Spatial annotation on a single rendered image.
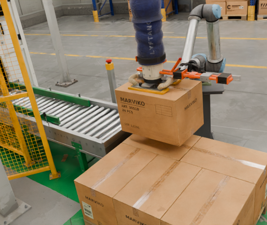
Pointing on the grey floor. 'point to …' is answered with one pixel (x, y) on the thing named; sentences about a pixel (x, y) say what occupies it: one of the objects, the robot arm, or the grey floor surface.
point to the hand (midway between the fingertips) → (182, 73)
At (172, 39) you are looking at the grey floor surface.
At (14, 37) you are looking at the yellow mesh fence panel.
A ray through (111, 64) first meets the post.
